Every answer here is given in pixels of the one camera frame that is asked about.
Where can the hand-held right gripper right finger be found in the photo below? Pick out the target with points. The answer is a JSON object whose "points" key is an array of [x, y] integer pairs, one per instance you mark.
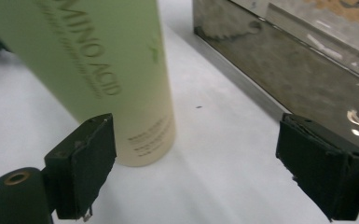
{"points": [[326, 168]]}

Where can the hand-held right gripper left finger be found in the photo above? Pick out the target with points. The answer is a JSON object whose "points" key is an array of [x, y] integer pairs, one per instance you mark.
{"points": [[80, 168]]}

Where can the metal mesh basket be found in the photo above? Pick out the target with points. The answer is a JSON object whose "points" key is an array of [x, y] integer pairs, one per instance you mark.
{"points": [[292, 71]]}

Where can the green pump bottle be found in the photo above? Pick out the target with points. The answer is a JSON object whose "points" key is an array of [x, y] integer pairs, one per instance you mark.
{"points": [[105, 62]]}

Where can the white table mat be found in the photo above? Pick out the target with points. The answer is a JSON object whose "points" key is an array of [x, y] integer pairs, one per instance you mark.
{"points": [[214, 161]]}

